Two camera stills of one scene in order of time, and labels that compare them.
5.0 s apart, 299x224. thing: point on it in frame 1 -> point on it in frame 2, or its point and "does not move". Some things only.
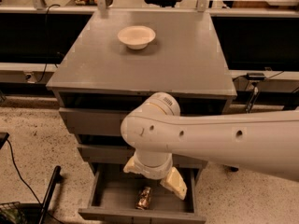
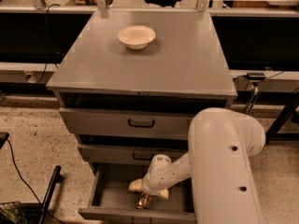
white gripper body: [151, 172] -> [151, 184]
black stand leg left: [45, 206] does not move
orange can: [143, 200] does not move
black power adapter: [255, 77] does not move
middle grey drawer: [106, 153] does not move
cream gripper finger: [131, 166] -> [136, 185]
